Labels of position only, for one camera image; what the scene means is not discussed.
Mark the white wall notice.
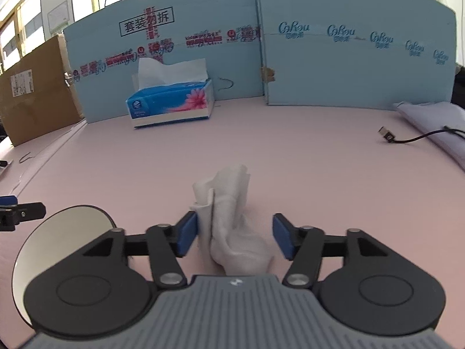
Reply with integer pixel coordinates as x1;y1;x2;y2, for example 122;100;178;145
47;0;70;33

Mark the black USB cable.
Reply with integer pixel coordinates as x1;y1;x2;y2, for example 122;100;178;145
378;125;465;145

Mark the white tissue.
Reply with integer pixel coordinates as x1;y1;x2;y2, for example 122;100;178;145
189;163;275;276

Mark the lilac pillow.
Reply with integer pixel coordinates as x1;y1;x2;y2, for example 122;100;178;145
393;101;465;171

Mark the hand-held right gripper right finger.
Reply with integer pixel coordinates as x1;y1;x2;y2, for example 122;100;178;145
272;214;387;288

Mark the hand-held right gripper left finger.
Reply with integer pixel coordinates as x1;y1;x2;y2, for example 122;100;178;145
83;211;198;289

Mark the yellow framed window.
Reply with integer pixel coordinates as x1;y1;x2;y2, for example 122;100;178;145
0;0;41;75

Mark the blue printed cardboard partition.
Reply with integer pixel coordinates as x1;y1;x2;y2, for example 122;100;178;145
62;0;457;124

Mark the blue floral tissue box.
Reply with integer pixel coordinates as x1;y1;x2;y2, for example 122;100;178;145
125;57;213;129

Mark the black bowl with white inside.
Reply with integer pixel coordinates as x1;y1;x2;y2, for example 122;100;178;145
12;205;120;326

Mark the brown cardboard box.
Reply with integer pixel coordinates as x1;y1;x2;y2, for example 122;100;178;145
0;34;86;147

